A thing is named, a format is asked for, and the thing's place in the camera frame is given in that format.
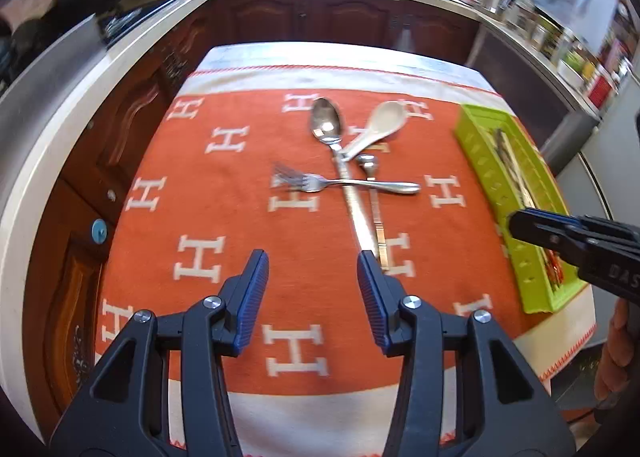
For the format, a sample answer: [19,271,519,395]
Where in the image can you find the steel fork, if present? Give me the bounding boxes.
[272,163,421,196]

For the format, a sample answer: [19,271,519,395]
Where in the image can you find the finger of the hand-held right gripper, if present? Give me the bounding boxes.
[520,208,584,227]
[507,211,589,264]

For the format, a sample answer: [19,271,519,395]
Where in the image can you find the person's right hand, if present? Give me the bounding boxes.
[595,300,633,401]

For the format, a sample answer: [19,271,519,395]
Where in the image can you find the white ceramic spoon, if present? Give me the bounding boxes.
[341,101,407,161]

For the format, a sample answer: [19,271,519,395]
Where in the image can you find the small steel spoon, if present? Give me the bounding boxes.
[355,154,391,272]

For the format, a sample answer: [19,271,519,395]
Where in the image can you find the grey appliance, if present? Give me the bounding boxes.
[542,114,640,238]

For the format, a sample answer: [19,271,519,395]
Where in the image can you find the lime green plastic tray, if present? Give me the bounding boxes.
[454,104,593,314]

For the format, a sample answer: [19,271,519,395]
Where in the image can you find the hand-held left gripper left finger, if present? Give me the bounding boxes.
[49,249,271,457]

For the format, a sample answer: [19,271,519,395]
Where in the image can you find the black stove top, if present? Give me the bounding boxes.
[0,0,181,82]

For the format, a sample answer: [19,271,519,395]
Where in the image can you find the stainless steel appliance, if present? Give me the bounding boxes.
[467,24,601,148]

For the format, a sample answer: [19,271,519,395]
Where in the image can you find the row of kitchen jars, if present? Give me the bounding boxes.
[470,0,632,105]

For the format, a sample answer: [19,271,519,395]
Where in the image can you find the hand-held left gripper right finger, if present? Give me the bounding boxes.
[356,250,577,457]

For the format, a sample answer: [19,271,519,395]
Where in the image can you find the beige kitchen countertop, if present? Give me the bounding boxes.
[0,0,601,403]

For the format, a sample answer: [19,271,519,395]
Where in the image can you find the orange blanket with white letters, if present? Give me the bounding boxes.
[97,57,598,457]

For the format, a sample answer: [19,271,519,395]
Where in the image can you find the bamboo chopstick red yellow bands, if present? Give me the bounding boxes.
[545,252,568,290]

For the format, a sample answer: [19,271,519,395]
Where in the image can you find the large steel spoon textured handle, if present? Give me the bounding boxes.
[309,97,376,259]

